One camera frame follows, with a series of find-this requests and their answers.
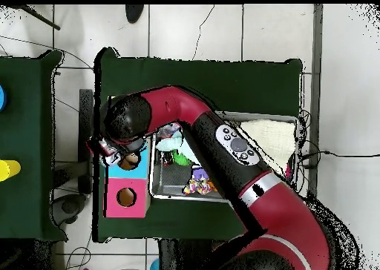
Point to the mint green cloth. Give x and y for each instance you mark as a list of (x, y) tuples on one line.
[(172, 144)]

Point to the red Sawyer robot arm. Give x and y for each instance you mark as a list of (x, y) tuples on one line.
[(267, 210)]

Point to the wooden box with three holes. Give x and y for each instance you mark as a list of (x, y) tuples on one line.
[(112, 207)]

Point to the shallow mesh bin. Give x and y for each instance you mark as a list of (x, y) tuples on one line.
[(172, 190)]

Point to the crushed black can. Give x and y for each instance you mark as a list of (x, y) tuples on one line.
[(166, 160)]

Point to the crumpled colourful dotted paper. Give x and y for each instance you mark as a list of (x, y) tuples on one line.
[(170, 130)]

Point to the grey round base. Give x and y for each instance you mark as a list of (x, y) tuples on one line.
[(69, 207)]

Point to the small bright green toy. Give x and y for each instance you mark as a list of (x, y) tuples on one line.
[(181, 158)]

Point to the dark green side table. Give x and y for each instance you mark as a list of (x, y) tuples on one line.
[(20, 133)]

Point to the blue toy block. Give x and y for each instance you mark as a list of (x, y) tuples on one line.
[(199, 172)]

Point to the yellow cylinder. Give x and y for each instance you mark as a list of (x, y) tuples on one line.
[(9, 169)]

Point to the blue disc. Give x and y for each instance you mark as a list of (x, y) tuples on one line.
[(2, 98)]

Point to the black shoe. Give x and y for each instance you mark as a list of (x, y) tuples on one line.
[(134, 13)]

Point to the dark rod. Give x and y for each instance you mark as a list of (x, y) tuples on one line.
[(38, 16)]

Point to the cream knitted cloth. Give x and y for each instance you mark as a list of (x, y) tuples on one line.
[(273, 139)]

